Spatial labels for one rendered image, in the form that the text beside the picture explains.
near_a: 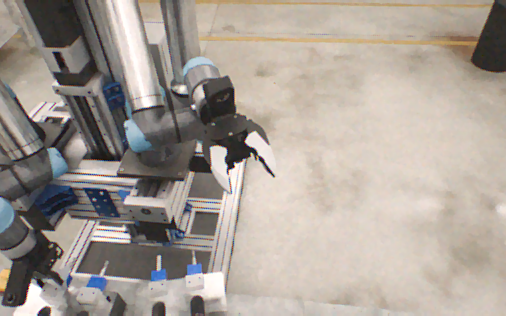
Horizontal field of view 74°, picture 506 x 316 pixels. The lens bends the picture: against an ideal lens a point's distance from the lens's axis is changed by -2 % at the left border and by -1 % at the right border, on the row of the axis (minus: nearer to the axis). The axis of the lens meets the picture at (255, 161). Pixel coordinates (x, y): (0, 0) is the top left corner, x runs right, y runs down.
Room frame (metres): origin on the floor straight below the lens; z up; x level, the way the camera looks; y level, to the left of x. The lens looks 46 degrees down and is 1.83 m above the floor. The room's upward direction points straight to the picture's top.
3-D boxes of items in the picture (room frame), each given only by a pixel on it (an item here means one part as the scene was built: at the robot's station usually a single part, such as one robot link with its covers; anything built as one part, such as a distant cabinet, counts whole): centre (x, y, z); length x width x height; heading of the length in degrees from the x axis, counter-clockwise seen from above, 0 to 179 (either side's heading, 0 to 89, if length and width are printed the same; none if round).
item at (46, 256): (0.42, 0.57, 1.05); 0.09 x 0.08 x 0.12; 174
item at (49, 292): (0.43, 0.56, 0.89); 0.13 x 0.05 x 0.05; 174
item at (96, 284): (0.42, 0.46, 0.89); 0.13 x 0.05 x 0.05; 174
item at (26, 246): (0.41, 0.57, 1.13); 0.08 x 0.08 x 0.05
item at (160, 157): (0.82, 0.32, 1.09); 0.15 x 0.15 x 0.10
